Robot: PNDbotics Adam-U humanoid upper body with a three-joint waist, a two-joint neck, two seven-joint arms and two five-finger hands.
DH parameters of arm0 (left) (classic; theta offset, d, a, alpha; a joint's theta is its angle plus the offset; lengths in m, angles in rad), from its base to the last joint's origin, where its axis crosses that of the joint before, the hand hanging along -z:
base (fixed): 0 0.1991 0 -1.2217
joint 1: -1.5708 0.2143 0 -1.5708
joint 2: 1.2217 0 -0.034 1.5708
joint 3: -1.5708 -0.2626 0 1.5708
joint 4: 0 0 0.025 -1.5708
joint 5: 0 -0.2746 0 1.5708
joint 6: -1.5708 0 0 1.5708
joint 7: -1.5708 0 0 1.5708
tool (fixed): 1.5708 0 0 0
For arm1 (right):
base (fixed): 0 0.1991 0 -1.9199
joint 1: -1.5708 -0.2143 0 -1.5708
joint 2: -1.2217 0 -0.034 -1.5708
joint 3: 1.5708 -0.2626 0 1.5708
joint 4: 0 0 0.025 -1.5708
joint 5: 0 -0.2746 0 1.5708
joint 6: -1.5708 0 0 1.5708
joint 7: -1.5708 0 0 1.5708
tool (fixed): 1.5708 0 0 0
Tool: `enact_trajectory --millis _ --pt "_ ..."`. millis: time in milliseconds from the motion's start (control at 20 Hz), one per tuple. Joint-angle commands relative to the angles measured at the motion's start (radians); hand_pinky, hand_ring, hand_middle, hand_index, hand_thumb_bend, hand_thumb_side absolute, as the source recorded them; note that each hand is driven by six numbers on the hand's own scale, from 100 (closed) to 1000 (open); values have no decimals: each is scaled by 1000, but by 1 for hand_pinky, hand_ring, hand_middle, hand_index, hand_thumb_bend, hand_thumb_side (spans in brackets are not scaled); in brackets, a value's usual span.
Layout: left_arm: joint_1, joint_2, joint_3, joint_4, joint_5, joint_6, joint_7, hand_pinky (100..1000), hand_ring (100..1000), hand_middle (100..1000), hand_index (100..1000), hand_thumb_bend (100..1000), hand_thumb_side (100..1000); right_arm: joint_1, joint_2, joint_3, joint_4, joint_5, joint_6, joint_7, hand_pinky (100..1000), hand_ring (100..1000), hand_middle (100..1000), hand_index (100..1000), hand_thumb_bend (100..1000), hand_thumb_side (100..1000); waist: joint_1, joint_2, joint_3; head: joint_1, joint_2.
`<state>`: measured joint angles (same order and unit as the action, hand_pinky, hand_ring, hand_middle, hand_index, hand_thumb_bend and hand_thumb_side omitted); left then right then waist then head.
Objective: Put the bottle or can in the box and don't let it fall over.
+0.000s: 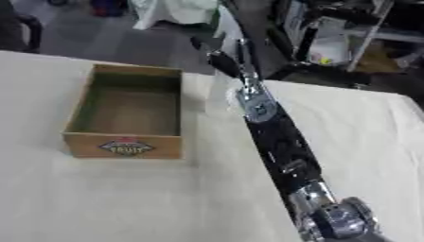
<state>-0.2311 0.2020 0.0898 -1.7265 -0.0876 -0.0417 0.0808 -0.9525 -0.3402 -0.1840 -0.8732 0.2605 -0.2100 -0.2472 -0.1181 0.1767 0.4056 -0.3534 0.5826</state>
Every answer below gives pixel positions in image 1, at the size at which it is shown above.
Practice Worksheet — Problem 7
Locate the white cloth bag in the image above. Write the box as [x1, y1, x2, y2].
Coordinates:
[131, 0, 221, 31]

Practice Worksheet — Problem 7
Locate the black chair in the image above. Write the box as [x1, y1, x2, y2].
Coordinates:
[0, 0, 45, 54]

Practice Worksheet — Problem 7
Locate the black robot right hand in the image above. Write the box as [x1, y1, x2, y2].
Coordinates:
[188, 35, 327, 197]

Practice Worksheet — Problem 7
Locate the black tripod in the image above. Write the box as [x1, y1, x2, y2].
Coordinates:
[263, 0, 373, 88]

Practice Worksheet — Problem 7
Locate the tan cardboard box green inside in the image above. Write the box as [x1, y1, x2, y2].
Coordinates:
[61, 63, 186, 161]

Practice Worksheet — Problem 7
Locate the clear plastic bottle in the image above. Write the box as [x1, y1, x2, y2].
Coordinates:
[203, 70, 249, 117]

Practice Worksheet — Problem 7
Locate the white metal shelf frame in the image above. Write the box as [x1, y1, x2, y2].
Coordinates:
[308, 0, 424, 74]

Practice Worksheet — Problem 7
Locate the blue and red bag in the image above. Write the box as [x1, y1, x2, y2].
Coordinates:
[89, 0, 130, 17]

